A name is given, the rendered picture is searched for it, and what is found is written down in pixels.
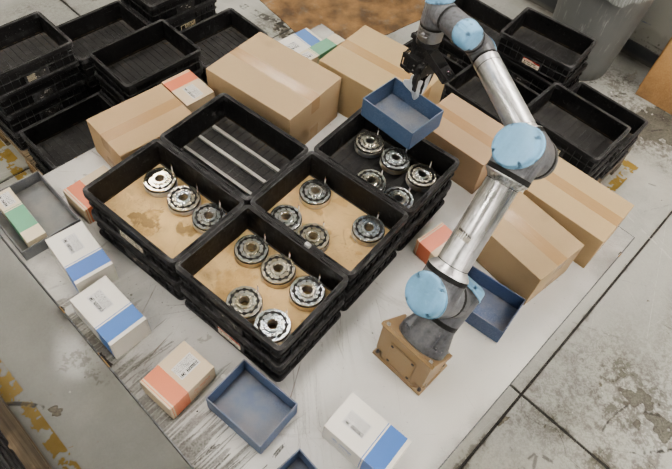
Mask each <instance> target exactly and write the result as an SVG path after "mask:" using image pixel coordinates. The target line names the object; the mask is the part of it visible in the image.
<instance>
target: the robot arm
mask: <svg viewBox="0 0 672 469"><path fill-rule="evenodd" d="M454 2H455V0H425V5H424V9H423V12H422V16H421V20H420V24H419V27H418V30H417V31H416V32H412V33H411V38H413V41H412V45H411V47H410V48H408V49H407V50H406V51H404V52H403V55H402V59H401V63H400V67H401V68H403V69H404V70H405V71H406V72H407V73H412V74H413V75H411V78H410V79H404V81H403V84H404V85H405V86H406V88H407V89H408V90H409V91H410V92H411V94H412V98H413V100H415V99H417V98H418V97H419V93H420V94H421V95H422V94H423V92H424V91H425V89H426V88H427V86H428V84H429V83H430V81H431V79H432V77H433V75H434V73H435V74H436V76H437V77H438V79H439V81H440V82H441V84H446V83H448V82H449V81H451V80H452V79H454V78H455V74H454V72H453V71H452V69H451V68H450V66H449V64H448V63H447V61H446V60H445V58H444V57H443V55H442V54H441V52H440V51H439V49H438V47H439V46H440V43H441V41H442V39H443V36H444V34H445V35H446V36H447V37H448V38H449V39H450V40H452V41H453V43H454V44H455V45H456V46H457V47H459V48H460V49H462V50H463V51H464V52H465V53H466V54H467V55H468V57H469V59H470V61H471V63H472V65H473V67H474V69H475V71H476V72H477V74H478V76H479V78H480V80H481V82H482V84H483V86H484V88H485V90H486V92H487V94H488V96H489V98H490V100H491V101H492V103H493V105H494V107H495V109H496V111H497V113H498V115H499V117H500V119H501V121H502V123H503V125H504V127H503V128H502V129H501V130H500V131H499V132H498V133H497V134H496V135H495V137H494V139H493V141H492V146H491V149H492V156H491V158H490V159H489V161H488V163H487V164H486V169H487V173H488V174H487V176H486V178H485V180H484V181H483V183H482V185H481V186H480V188H479V190H478V191H477V193H476V194H475V196H474V198H473V199H472V201H471V203H470V204H469V206H468V208H467V209H466V211H465V213H464V214H463V216H462V217H461V219H460V221H459V222H458V224H457V226H456V227H455V229H454V231H453V232H452V234H451V235H450V237H449V239H448V240H447V242H446V244H445V245H444V247H443V249H442V250H441V252H440V253H439V255H438V256H437V257H433V258H430V259H429V260H428V262H427V263H426V265H425V267H424V268H423V270H422V271H419V272H417V273H415V274H413V275H412V276H411V277H410V278H409V280H408V281H407V283H406V286H405V298H406V302H407V305H408V307H409V308H410V309H411V311H412V312H413V313H412V314H411V315H409V316H408V317H406V318H405V319H404V320H403V321H402V322H401V324H400V325H399V329H400V332H401V333H402V335H403V336H404V338H405V339H406V340H407V341H408V342H409V343H410V344H411V345H412V346H413V347H414V348H415V349H417V350H418V351H419V352H421V353H422V354H424V355H425V356H427V357H429V358H431V359H434V360H438V361H441V360H443V359H444V357H445V356H446V355H447V353H448V351H449V348H450V345H451V342H452V339H453V336H454V334H455V333H456V332H457V330H458V329H459V328H460V326H461V325H462V324H463V323H464V321H465V320H466V319H467V318H468V316H469V315H470V314H471V313H472V311H473V310H474V309H475V308H476V306H477V305H478V304H480V303H481V300H482V298H483V297H484V295H485V292H484V290H483V289H482V288H481V287H480V286H479V285H478V284H477V283H476V282H475V281H474V280H473V279H471V278H470V277H469V276H468V272H469V271H470V269H471V267H472V266H473V264H474V263H475V261H476V259H477V258H478V256H479V255H480V253H481V251H482V250H483V248H484V247H485V245H486V243H487V242H488V240H489V239H490V237H491V235H492V234H493V232H494V230H495V229H496V227H497V226H498V224H499V222H500V221H501V219H502V218H503V216H504V214H505V213H506V211H507V210H508V208H509V206H510V205H511V203H512V202H513V200H514V198H515V197H516V195H517V194H518V192H520V191H523V190H527V189H528V188H529V187H530V185H531V183H532V182H533V180H541V179H543V178H546V177H547V176H549V175H550V174H551V173H552V172H553V171H554V170H555V168H556V166H557V164H558V159H559V154H558V150H557V147H556V146H555V144H554V143H553V142H552V141H551V139H550V138H549V136H548V135H547V133H546V131H545V129H544V128H543V126H540V125H537V124H536V122H535V120H534V118H533V116H532V114H531V112H530V111H529V109H528V107H527V105H526V103H525V101H524V100H523V98H522V96H521V94H520V92H519V90H518V89H517V87H516V85H515V83H514V81H513V79H512V78H511V76H510V74H509V72H508V70H507V68H506V66H505V65H504V63H503V61H502V59H501V57H500V55H499V54H498V52H497V47H496V44H495V43H494V41H493V39H492V38H491V37H489V36H488V35H487V34H486V33H485V32H484V31H483V29H482V27H481V26H480V25H479V24H478V22H477V21H475V20H474V19H472V18H471V17H470V16H468V15H467V14H466V13H465V12H464V11H462V10H461V9H460V8H459V7H458V6H457V5H456V4H455V3H454ZM409 50H410V51H411V52H410V51H409ZM407 51H408V52H407ZM403 57H404V61H403ZM402 61H403V64H402Z"/></svg>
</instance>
